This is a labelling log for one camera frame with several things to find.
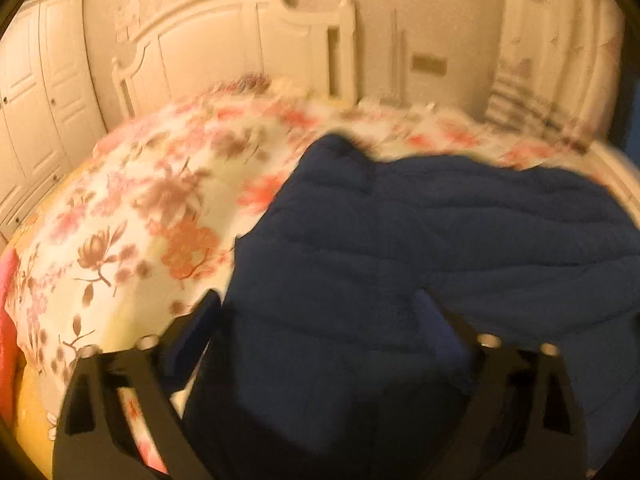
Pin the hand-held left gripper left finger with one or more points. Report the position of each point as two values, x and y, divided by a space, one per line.
192 332

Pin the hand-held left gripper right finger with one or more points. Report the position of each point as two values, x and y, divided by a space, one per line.
440 332

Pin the navy blue padded jacket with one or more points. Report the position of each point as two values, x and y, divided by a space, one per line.
400 220

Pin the floral printed blanket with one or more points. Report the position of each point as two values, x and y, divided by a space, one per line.
150 185

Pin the yellow bed sheet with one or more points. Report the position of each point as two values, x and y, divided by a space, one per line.
30 410

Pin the pink cloth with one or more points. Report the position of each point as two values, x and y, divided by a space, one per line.
7 320

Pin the white wardrobe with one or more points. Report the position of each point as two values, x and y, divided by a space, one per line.
45 90

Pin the white wooden headboard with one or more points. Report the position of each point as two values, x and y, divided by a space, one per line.
210 45

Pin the striped patterned curtain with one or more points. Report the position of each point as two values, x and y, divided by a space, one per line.
545 60

